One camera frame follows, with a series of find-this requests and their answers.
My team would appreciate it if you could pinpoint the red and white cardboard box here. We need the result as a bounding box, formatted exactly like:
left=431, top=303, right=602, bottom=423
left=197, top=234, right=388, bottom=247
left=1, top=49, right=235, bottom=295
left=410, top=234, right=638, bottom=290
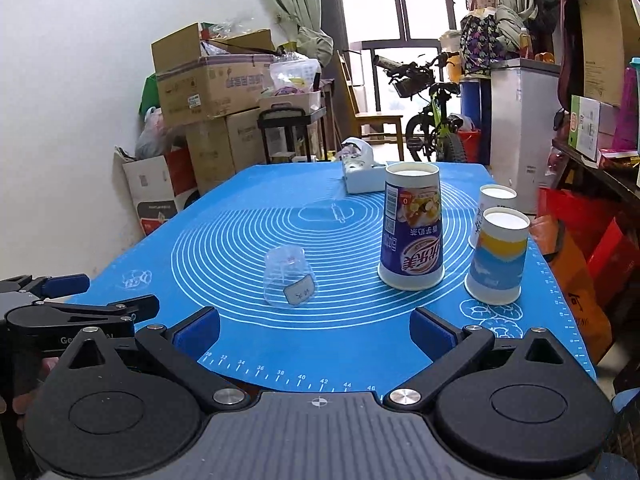
left=113, top=147, right=201, bottom=239

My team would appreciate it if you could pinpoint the blue barrel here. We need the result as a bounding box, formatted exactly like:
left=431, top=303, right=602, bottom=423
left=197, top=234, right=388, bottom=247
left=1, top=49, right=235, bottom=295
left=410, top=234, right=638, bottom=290
left=459, top=77, right=494, bottom=133

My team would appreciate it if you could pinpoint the green bag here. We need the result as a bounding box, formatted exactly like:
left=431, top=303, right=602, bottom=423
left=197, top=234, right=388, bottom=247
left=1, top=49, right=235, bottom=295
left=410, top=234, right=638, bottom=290
left=138, top=73, right=161, bottom=117

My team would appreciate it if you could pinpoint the green and white box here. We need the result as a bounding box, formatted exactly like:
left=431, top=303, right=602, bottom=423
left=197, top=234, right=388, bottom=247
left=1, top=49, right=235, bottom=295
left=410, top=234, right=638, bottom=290
left=569, top=94, right=619, bottom=162

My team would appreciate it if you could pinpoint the pink and white plastic bag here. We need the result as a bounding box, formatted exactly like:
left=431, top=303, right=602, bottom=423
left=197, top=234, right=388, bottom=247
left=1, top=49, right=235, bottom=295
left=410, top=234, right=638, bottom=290
left=134, top=106, right=177, bottom=161

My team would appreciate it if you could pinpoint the pink plastic bottle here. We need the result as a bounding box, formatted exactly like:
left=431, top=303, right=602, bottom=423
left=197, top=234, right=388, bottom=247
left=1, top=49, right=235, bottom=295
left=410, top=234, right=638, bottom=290
left=613, top=57, right=640, bottom=152

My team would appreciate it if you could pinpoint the person's left hand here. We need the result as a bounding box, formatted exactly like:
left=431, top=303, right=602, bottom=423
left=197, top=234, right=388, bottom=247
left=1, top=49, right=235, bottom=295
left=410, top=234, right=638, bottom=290
left=10, top=356, right=59, bottom=433

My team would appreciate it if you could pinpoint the dark window frame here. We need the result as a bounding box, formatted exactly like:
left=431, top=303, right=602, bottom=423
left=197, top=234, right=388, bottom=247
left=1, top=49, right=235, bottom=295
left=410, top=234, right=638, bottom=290
left=344, top=0, right=497, bottom=111

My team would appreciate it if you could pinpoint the tall flat cardboard box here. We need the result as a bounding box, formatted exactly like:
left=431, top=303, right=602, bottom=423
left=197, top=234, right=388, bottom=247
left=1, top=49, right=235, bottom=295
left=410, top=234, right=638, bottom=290
left=578, top=0, right=640, bottom=107

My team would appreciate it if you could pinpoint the red gift bag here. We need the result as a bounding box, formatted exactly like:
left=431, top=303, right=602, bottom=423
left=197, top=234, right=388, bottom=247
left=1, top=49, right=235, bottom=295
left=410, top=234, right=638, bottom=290
left=536, top=187, right=640, bottom=311

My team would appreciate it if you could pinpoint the large open cardboard box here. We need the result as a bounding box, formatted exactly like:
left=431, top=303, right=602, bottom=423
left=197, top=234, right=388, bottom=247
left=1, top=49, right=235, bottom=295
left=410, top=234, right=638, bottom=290
left=151, top=22, right=277, bottom=129

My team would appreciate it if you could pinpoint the clear plastic storage container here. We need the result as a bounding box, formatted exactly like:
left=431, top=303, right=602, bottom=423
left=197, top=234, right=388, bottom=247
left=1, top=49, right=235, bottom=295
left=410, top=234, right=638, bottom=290
left=269, top=57, right=322, bottom=111

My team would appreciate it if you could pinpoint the tall purple paper cup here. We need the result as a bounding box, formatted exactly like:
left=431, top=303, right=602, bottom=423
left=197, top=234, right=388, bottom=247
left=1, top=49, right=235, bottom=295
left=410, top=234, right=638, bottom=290
left=377, top=161, right=446, bottom=292

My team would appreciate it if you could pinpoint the clear plastic cup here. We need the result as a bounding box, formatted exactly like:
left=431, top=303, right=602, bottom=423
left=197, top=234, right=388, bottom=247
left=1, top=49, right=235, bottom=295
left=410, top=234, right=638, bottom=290
left=263, top=243, right=319, bottom=308

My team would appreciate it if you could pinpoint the blue silicone baking mat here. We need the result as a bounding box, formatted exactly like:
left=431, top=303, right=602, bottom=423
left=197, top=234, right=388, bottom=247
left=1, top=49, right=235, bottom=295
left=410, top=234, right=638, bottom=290
left=67, top=161, right=599, bottom=397

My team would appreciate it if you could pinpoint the wooden chair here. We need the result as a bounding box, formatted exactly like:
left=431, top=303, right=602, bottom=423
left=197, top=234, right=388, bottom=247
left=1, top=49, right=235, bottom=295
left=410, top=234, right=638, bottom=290
left=335, top=50, right=405, bottom=162

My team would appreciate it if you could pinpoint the green and black bicycle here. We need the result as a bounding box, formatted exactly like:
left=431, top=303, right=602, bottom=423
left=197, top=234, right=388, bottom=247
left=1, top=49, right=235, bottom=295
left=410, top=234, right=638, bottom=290
left=373, top=51, right=484, bottom=164

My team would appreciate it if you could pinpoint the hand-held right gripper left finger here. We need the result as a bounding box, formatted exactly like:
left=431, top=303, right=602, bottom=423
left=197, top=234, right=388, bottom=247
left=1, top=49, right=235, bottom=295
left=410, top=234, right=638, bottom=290
left=50, top=306, right=252, bottom=413

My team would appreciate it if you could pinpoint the dark wooden shelf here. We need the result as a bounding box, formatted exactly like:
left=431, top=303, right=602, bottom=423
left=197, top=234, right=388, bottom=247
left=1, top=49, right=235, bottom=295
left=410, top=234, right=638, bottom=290
left=550, top=137, right=640, bottom=222

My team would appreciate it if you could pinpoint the red bucket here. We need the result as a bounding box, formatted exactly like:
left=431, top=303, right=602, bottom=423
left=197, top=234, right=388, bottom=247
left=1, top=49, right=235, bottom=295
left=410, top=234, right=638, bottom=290
left=456, top=128, right=484, bottom=164

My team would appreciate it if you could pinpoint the tied light green curtain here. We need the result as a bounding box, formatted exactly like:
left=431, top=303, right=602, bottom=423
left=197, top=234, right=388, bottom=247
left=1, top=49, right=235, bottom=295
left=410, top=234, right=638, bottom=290
left=491, top=0, right=540, bottom=52

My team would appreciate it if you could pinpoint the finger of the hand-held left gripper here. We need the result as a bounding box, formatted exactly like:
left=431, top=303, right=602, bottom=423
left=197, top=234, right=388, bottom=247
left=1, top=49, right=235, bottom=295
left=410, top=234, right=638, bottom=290
left=0, top=273, right=91, bottom=307
left=5, top=294, right=161, bottom=333

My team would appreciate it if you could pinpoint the black utility cart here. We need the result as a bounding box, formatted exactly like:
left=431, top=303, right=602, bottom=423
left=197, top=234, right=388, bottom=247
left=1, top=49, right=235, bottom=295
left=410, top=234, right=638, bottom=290
left=257, top=102, right=329, bottom=165

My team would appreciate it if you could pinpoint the small white paper cup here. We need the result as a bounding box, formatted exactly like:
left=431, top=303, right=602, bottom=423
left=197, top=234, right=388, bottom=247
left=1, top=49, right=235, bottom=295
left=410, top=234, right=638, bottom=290
left=467, top=184, right=519, bottom=250

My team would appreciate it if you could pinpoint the orange paper bag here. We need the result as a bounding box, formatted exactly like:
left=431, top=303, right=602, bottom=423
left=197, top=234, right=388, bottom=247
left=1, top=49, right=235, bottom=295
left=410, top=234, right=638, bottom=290
left=529, top=214, right=614, bottom=367

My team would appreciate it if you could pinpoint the purple floral bag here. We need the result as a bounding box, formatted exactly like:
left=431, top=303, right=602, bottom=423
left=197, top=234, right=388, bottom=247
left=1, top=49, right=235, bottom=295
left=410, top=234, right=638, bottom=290
left=458, top=9, right=507, bottom=79

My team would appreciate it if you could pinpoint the yellow and blue paper cup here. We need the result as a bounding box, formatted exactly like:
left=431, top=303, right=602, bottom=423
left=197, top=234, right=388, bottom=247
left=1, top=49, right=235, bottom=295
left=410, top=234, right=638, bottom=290
left=463, top=206, right=531, bottom=306

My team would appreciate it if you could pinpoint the plain brown cardboard box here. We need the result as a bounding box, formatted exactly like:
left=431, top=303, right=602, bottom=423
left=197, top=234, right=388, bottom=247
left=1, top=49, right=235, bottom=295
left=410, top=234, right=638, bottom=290
left=184, top=109, right=267, bottom=196

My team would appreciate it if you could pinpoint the white chest freezer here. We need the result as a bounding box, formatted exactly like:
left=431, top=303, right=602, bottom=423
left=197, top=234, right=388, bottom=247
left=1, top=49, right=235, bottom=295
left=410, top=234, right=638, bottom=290
left=489, top=57, right=562, bottom=204

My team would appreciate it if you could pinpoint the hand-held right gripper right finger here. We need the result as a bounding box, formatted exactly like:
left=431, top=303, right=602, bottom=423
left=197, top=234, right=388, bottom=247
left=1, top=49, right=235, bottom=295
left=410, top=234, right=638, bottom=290
left=382, top=306, right=587, bottom=412

